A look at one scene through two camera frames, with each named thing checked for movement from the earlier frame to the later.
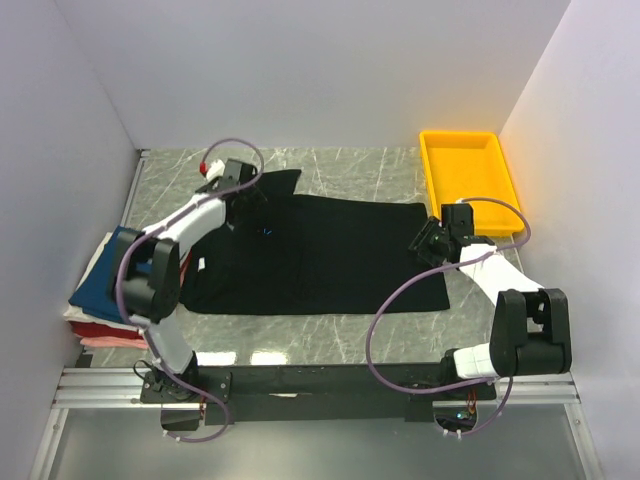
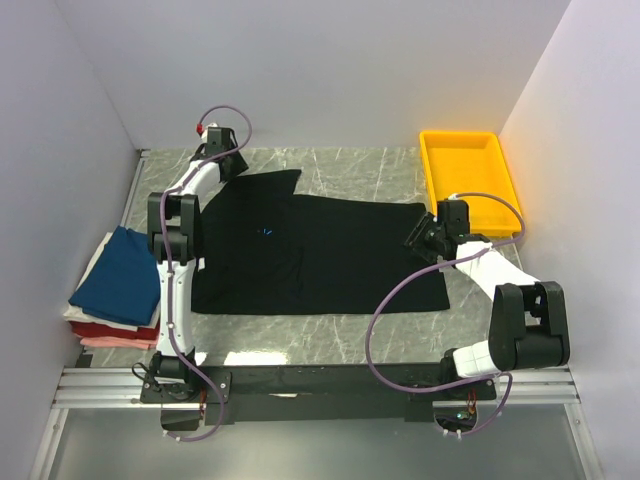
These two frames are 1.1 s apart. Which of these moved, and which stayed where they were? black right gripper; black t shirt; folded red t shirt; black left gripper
Moved: black left gripper
Stayed: black t shirt; black right gripper; folded red t shirt
